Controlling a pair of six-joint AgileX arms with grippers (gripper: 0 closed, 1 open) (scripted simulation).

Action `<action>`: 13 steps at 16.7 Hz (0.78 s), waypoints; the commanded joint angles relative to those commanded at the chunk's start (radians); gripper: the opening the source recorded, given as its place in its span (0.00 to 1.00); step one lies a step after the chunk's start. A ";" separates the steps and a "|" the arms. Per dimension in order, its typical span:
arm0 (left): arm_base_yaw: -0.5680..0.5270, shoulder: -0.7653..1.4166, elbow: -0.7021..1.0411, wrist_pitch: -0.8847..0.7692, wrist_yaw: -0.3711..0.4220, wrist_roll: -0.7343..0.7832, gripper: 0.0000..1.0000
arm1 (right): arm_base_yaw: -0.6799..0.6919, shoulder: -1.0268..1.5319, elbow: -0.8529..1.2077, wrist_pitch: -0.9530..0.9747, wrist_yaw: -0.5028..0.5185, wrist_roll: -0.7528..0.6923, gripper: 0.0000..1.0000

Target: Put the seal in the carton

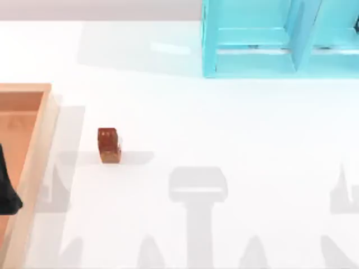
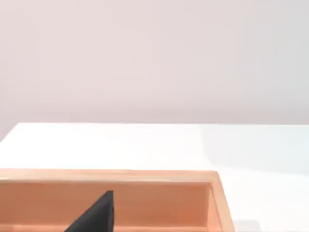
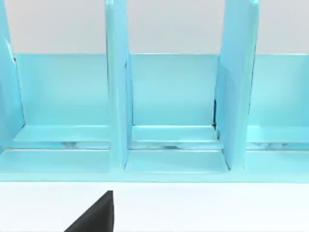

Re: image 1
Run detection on brown bread loaf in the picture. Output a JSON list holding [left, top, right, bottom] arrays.
[[97, 127, 123, 164]]

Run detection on light blue rack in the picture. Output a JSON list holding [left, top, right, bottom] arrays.
[[200, 0, 359, 80]]

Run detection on shallow salmon-coloured box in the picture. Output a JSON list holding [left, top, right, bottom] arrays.
[[0, 83, 61, 269]]

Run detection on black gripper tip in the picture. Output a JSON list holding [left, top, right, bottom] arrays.
[[0, 143, 24, 216]]

